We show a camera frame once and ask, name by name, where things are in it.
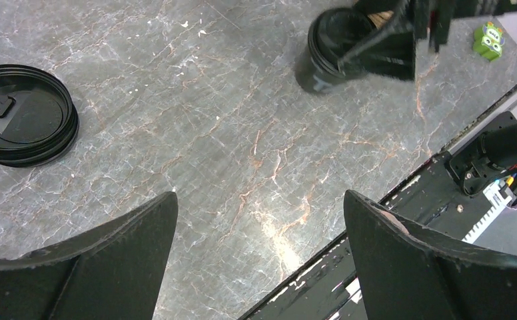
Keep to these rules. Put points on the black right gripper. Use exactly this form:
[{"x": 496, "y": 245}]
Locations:
[{"x": 390, "y": 50}]

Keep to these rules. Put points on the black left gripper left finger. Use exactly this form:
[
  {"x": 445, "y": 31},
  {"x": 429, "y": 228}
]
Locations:
[{"x": 113, "y": 271}]

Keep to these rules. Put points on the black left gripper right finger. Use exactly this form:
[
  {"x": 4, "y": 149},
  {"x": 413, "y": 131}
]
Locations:
[{"x": 409, "y": 271}]

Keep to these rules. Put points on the black cup lid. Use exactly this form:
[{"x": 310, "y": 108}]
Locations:
[{"x": 335, "y": 32}]

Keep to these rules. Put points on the single black coffee cup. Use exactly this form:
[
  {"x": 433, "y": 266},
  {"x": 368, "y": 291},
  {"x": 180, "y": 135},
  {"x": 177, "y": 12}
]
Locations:
[{"x": 316, "y": 75}]

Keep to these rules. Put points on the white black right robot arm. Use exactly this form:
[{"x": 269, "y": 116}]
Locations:
[{"x": 491, "y": 156}]

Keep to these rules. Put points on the green toy figure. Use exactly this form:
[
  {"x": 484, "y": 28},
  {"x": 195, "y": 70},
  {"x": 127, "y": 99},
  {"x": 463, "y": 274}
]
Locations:
[{"x": 488, "y": 41}]

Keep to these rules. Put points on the stack of black lids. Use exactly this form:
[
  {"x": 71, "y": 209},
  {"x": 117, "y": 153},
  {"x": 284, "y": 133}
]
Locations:
[{"x": 38, "y": 120}]

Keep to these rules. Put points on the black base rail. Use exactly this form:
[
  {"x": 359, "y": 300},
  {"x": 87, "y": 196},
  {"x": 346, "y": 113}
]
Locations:
[{"x": 327, "y": 286}]

